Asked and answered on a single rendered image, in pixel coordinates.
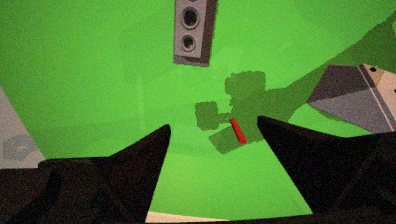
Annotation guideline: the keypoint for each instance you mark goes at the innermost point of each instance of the dark red cylinder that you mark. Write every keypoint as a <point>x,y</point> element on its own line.
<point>238,132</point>

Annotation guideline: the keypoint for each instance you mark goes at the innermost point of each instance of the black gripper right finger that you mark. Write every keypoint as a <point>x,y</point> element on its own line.
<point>323,167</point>

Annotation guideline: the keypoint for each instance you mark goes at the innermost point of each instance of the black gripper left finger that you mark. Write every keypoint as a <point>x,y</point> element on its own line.
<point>129,177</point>

